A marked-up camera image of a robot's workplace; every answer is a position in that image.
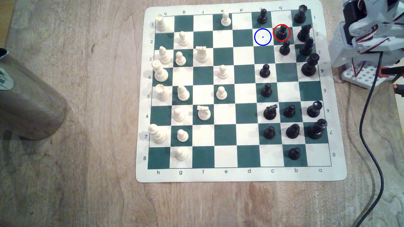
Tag black bishop chess piece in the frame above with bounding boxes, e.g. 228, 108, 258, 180
307, 101, 323, 118
286, 124, 300, 139
300, 37, 314, 56

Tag white knight chess piece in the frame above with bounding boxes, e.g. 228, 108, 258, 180
195, 46, 209, 63
197, 105, 211, 121

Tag white king chess piece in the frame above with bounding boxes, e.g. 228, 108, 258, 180
148, 124, 167, 144

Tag green and white chess mat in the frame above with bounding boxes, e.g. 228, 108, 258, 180
136, 0, 348, 183

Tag white bishop chess piece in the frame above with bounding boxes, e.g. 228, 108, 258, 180
158, 46, 172, 65
177, 85, 190, 102

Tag black king chess piece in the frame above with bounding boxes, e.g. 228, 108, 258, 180
308, 119, 328, 140

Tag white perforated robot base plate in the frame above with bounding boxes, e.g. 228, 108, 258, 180
341, 61, 392, 90

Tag black rook chess piece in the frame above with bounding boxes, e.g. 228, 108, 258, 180
294, 5, 308, 24

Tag white rook chess piece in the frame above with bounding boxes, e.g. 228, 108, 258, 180
155, 13, 168, 32
155, 84, 170, 102

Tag black cable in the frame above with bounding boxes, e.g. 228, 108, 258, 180
353, 51, 385, 227

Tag black knight chess piece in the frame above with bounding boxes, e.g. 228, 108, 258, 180
263, 104, 278, 120
297, 25, 313, 42

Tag white queen chess piece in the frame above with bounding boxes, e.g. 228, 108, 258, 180
152, 60, 169, 82

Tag black queen chess piece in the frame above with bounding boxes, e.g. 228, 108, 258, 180
301, 53, 320, 77

